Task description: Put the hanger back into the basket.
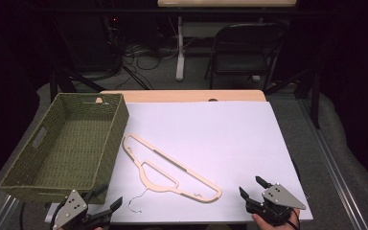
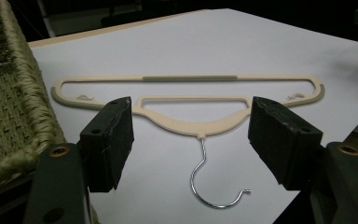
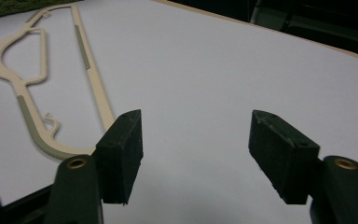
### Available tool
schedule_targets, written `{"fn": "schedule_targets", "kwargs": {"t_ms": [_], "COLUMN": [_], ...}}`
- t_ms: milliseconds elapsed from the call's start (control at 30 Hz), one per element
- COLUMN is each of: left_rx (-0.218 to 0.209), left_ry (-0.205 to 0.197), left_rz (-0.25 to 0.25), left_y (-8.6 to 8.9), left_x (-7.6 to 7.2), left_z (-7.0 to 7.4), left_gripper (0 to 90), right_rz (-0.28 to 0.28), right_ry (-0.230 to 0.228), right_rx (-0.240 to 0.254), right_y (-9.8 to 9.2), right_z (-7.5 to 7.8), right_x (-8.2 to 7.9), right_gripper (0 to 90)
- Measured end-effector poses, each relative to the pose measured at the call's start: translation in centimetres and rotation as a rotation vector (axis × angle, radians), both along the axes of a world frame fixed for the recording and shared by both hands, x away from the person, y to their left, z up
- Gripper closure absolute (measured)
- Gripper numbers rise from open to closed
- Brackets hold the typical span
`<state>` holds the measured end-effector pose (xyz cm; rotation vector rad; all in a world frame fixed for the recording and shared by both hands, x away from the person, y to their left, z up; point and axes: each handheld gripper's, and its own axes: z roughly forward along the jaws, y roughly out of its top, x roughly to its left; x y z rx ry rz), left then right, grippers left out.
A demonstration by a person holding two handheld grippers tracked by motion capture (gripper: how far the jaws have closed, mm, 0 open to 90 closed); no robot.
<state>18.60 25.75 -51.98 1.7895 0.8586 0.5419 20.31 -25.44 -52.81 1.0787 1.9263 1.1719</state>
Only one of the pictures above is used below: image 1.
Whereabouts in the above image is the black folding chair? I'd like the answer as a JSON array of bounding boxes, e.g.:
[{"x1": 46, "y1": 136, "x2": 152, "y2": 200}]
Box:
[{"x1": 204, "y1": 21, "x2": 290, "y2": 93}]

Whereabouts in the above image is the white table mat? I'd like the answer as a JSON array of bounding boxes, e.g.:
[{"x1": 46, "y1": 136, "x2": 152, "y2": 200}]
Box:
[{"x1": 44, "y1": 101, "x2": 314, "y2": 225}]

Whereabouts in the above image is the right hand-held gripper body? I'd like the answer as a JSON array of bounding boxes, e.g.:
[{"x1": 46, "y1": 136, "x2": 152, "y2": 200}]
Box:
[{"x1": 244, "y1": 182, "x2": 308, "y2": 226}]

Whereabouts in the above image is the black metal stand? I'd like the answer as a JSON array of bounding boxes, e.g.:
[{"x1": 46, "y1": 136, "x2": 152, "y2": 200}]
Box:
[
  {"x1": 264, "y1": 68, "x2": 322, "y2": 130},
  {"x1": 48, "y1": 65, "x2": 107, "y2": 95}
]

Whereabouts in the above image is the bundle of floor cables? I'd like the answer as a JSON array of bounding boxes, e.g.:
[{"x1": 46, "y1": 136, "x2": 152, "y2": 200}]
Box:
[{"x1": 106, "y1": 15, "x2": 193, "y2": 91}]

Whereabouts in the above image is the person's left hand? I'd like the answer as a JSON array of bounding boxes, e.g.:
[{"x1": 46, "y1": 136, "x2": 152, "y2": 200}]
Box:
[{"x1": 57, "y1": 225, "x2": 104, "y2": 230}]

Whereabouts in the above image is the green woven basket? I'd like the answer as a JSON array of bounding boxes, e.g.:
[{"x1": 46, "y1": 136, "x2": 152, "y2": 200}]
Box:
[{"x1": 0, "y1": 92, "x2": 130, "y2": 205}]

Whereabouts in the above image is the metal floor rail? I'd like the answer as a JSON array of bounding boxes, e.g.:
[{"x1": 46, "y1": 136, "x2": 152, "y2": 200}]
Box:
[
  {"x1": 0, "y1": 194, "x2": 19, "y2": 230},
  {"x1": 296, "y1": 98, "x2": 368, "y2": 230}
]

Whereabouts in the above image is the light wooden table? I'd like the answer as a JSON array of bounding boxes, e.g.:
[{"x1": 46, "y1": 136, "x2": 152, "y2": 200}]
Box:
[{"x1": 100, "y1": 89, "x2": 267, "y2": 104}]

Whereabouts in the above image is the beige plastic clothes hanger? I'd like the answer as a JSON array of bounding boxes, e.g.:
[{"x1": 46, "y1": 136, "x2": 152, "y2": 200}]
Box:
[{"x1": 122, "y1": 132, "x2": 223, "y2": 214}]

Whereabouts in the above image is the white desk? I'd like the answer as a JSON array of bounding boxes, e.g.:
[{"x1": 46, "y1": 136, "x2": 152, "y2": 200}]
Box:
[{"x1": 156, "y1": 0, "x2": 298, "y2": 82}]

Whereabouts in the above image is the person's right hand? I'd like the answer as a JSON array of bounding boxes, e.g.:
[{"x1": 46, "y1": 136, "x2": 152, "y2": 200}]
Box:
[{"x1": 251, "y1": 208, "x2": 302, "y2": 230}]

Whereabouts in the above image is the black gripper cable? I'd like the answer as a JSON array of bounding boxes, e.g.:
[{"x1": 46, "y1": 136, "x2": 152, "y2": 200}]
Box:
[
  {"x1": 286, "y1": 208, "x2": 302, "y2": 230},
  {"x1": 48, "y1": 201, "x2": 65, "y2": 230}
]

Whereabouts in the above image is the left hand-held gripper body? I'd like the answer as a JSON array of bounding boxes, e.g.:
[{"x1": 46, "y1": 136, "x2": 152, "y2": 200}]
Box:
[{"x1": 52, "y1": 189, "x2": 113, "y2": 230}]

